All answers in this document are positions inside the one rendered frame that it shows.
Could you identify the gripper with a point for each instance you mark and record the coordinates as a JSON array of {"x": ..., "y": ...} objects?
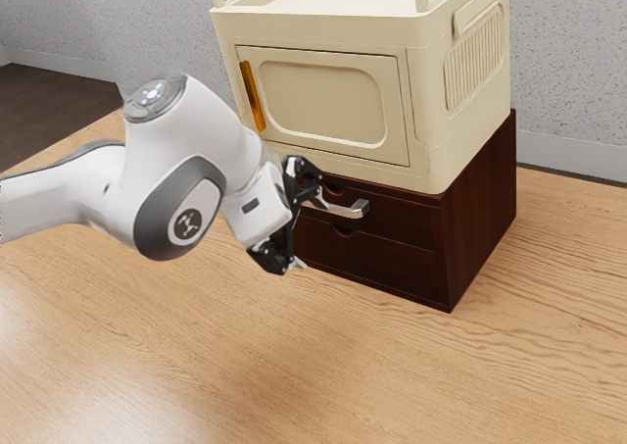
[{"x": 294, "y": 204}]

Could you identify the dark brown drawer cabinet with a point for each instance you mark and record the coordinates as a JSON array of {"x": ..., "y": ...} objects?
[{"x": 392, "y": 248}]

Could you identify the cream box with lid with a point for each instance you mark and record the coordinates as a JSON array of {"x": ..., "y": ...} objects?
[{"x": 333, "y": 91}]

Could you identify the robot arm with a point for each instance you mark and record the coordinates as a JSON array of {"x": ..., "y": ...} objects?
[{"x": 161, "y": 169}]

